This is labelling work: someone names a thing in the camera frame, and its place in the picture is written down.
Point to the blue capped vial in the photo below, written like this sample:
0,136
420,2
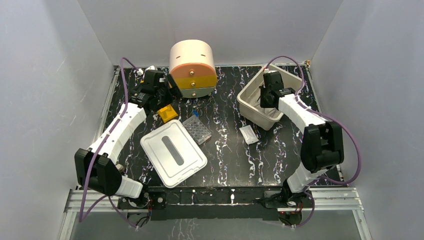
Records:
195,113

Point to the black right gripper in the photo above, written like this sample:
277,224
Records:
262,103

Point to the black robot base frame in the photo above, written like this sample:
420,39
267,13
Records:
258,202

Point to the white bin lid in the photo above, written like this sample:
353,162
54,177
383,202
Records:
173,153

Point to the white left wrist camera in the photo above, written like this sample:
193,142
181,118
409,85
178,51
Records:
141,72

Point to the round white drawer cabinet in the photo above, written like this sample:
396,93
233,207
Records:
191,64

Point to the white paper packet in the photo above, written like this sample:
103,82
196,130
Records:
249,135

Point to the yellow test tube rack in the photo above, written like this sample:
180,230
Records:
167,113

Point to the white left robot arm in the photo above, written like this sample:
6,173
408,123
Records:
96,166

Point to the clear plastic tube rack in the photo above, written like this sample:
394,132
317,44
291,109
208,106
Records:
197,130

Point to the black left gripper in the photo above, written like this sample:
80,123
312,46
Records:
166,88

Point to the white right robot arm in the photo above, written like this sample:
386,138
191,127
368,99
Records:
322,145

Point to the white plastic bin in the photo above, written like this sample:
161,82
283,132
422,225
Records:
249,98

